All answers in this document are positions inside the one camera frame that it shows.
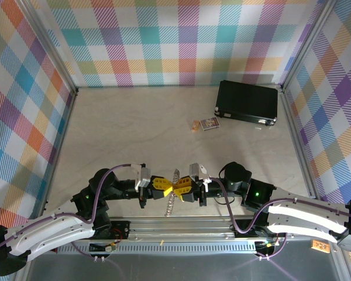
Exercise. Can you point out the steel key holder with rings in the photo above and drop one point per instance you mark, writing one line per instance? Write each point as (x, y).
(169, 206)

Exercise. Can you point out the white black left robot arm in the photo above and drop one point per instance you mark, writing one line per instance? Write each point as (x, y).
(46, 234)

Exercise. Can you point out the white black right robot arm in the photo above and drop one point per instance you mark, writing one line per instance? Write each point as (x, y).
(304, 216)

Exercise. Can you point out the perforated metal strip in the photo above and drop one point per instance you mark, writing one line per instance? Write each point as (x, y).
(178, 248)

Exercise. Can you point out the small orange cardboard box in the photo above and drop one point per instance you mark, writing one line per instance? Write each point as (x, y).
(196, 126)

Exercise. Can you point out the colourful playing card box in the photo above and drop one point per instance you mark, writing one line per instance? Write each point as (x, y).
(210, 123)

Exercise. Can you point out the black hard case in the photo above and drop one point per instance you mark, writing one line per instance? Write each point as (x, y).
(245, 101)

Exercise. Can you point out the orange paper tag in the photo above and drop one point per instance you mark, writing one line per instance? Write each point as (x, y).
(320, 246)

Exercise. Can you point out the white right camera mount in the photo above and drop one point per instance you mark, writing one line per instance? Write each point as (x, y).
(204, 172)

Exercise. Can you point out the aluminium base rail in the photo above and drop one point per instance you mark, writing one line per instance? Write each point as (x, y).
(178, 228)

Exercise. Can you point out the aluminium frame post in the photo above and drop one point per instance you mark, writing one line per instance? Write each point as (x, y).
(305, 44)
(51, 44)

